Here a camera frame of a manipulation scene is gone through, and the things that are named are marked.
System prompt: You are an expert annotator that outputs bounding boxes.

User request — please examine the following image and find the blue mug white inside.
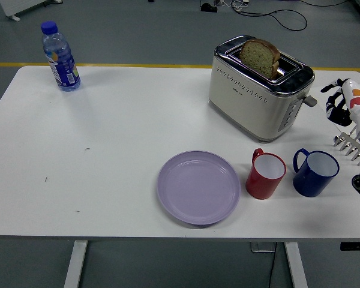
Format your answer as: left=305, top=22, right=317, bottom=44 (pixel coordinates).
left=292, top=148, right=340, bottom=198

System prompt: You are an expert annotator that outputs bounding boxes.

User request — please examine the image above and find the white floor stand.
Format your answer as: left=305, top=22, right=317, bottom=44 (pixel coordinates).
left=0, top=0, right=62, bottom=22

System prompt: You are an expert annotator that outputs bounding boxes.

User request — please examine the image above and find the cream and chrome toaster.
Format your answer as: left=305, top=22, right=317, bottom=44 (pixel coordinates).
left=208, top=35, right=316, bottom=143

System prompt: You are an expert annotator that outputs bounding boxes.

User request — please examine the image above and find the silver metal toast rack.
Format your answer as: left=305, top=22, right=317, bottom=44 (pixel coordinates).
left=332, top=127, right=360, bottom=167

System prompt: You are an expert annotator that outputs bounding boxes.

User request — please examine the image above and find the grey toaster lever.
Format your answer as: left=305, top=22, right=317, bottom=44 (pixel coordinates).
left=301, top=94, right=318, bottom=108

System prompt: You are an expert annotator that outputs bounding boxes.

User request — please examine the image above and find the clear plastic under-table bracket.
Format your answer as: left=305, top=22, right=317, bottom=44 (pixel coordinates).
left=249, top=241, right=277, bottom=254

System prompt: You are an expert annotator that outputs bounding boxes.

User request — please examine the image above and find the black under-table cable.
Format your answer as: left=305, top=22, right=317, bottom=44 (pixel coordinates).
left=266, top=242, right=278, bottom=288

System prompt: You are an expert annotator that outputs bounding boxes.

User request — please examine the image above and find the white table leg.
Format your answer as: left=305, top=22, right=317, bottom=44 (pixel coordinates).
left=62, top=241, right=88, bottom=288
left=283, top=241, right=308, bottom=288

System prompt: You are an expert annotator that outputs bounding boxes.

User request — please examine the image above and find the clear water bottle blue cap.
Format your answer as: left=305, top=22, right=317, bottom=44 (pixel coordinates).
left=40, top=20, right=82, bottom=92

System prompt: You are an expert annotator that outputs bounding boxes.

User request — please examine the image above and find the lilac round plate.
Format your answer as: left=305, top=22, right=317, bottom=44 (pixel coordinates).
left=157, top=150, right=241, bottom=227

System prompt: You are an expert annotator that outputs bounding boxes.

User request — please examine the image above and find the black floor cable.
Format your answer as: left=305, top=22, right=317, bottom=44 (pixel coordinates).
left=230, top=0, right=349, bottom=31

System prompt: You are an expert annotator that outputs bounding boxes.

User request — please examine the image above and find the slice of bread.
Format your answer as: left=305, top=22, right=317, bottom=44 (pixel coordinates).
left=238, top=38, right=281, bottom=80

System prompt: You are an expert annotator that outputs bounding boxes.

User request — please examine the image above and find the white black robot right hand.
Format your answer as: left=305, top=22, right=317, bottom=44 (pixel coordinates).
left=320, top=78, right=360, bottom=137

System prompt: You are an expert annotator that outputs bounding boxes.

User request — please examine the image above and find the black floor device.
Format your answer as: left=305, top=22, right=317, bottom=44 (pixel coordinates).
left=199, top=1, right=218, bottom=13

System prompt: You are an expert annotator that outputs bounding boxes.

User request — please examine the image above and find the red mug white inside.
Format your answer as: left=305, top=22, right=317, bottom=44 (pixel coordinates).
left=245, top=148, right=287, bottom=200

